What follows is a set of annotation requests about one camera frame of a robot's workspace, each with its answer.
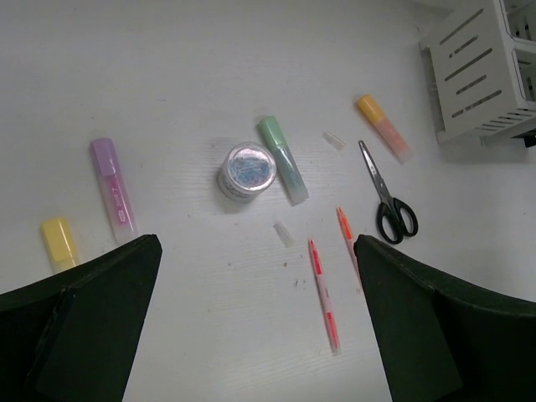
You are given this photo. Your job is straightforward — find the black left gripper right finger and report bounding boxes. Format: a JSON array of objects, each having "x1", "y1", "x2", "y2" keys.
[{"x1": 353, "y1": 234, "x2": 535, "y2": 401}]

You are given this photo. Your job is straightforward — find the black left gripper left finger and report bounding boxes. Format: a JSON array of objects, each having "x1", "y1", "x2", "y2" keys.
[{"x1": 1, "y1": 234, "x2": 162, "y2": 401}]

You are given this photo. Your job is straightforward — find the red pen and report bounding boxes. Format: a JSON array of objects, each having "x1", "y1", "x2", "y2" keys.
[{"x1": 308, "y1": 239, "x2": 341, "y2": 355}]

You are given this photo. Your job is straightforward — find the orange pen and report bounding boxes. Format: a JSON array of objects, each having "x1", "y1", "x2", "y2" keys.
[{"x1": 337, "y1": 207, "x2": 362, "y2": 293}]

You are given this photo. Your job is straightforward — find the yellow highlighter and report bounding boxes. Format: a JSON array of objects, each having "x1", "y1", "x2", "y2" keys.
[{"x1": 40, "y1": 217, "x2": 80, "y2": 274}]

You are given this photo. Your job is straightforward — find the clear pen cap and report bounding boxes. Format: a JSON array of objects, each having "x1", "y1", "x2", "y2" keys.
[
  {"x1": 322, "y1": 131, "x2": 345, "y2": 151},
  {"x1": 273, "y1": 222, "x2": 294, "y2": 248}
]

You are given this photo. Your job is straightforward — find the purple pink highlighter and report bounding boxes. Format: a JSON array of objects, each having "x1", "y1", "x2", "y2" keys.
[{"x1": 90, "y1": 138, "x2": 138, "y2": 245}]

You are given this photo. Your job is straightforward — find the green highlighter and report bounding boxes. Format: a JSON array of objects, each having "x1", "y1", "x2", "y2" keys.
[{"x1": 258, "y1": 116, "x2": 309, "y2": 205}]

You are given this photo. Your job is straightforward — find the clear paperclip jar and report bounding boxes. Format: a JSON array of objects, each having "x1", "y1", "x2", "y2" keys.
[{"x1": 217, "y1": 142, "x2": 277, "y2": 203}]

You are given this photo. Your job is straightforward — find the orange highlighter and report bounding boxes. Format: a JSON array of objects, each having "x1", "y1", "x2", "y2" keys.
[{"x1": 355, "y1": 94, "x2": 412, "y2": 163}]

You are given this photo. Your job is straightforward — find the white desk organizer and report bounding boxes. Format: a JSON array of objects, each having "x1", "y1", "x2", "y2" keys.
[{"x1": 420, "y1": 1, "x2": 535, "y2": 147}]

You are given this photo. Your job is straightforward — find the black handled scissors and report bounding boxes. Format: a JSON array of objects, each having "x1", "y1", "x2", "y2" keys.
[{"x1": 358, "y1": 140, "x2": 419, "y2": 245}]

